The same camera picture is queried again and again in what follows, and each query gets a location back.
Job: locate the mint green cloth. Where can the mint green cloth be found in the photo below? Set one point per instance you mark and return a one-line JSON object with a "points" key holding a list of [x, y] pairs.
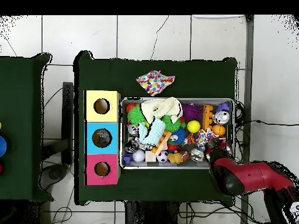
{"points": [[153, 131]]}

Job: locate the cream cloth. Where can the cream cloth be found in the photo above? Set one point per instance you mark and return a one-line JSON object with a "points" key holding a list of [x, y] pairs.
{"points": [[159, 108]]}

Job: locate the orange plastic toy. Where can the orange plastic toy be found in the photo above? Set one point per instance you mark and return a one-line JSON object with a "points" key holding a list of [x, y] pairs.
{"points": [[162, 143]]}

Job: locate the polka dot cloth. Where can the polka dot cloth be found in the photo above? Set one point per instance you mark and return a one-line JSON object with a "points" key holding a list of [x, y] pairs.
{"points": [[155, 81]]}

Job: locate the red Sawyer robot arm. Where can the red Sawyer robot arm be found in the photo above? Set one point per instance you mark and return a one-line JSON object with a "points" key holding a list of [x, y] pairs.
{"points": [[247, 177]]}

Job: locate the wooden box with three holes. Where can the wooden box with three holes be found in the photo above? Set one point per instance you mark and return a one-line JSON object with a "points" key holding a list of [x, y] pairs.
{"points": [[89, 128]]}

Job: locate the green spiky ball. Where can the green spiky ball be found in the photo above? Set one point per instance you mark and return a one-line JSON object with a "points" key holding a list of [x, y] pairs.
{"points": [[172, 122], [136, 115]]}

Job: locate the yellow ball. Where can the yellow ball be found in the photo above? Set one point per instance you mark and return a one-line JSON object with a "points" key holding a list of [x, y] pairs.
{"points": [[193, 127]]}

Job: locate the purple spiky ball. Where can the purple spiky ball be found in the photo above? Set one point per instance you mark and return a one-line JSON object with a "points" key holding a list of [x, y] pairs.
{"points": [[192, 112]]}

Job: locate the orange long plastic block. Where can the orange long plastic block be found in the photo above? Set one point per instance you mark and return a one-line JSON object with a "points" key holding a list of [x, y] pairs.
{"points": [[208, 116]]}

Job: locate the dark green tablecloth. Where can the dark green tablecloth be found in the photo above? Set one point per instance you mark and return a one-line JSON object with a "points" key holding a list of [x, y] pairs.
{"points": [[107, 74]]}

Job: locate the small orange basketball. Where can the small orange basketball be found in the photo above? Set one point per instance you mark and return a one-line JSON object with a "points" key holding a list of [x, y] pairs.
{"points": [[218, 130]]}

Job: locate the silver tin can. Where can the silver tin can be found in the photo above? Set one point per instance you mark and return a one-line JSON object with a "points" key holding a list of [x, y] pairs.
{"points": [[222, 116]]}

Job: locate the black upright panel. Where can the black upright panel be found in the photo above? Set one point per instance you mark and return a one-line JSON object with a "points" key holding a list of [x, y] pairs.
{"points": [[68, 121]]}

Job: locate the side table with green cloth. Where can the side table with green cloth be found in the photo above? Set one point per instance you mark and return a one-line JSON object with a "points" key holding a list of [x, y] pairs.
{"points": [[23, 116]]}

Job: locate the blue round object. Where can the blue round object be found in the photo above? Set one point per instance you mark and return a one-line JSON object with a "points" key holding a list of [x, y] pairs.
{"points": [[2, 145]]}

